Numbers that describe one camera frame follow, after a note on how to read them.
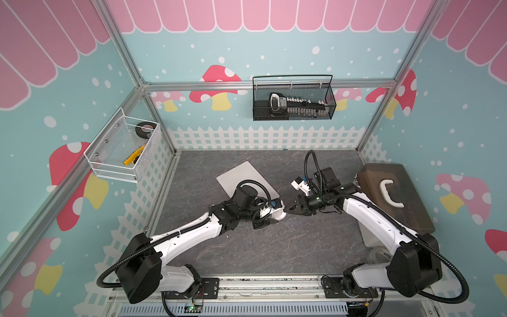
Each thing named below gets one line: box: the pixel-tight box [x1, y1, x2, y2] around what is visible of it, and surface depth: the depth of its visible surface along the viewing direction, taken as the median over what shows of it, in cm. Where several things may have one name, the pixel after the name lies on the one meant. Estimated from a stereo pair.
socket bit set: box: [268, 92, 327, 118], surface depth 91 cm
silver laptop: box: [215, 160, 280, 199], surface depth 112 cm
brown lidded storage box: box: [355, 163, 436, 236], surface depth 81 cm
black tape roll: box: [134, 121, 157, 140], surface depth 82 cm
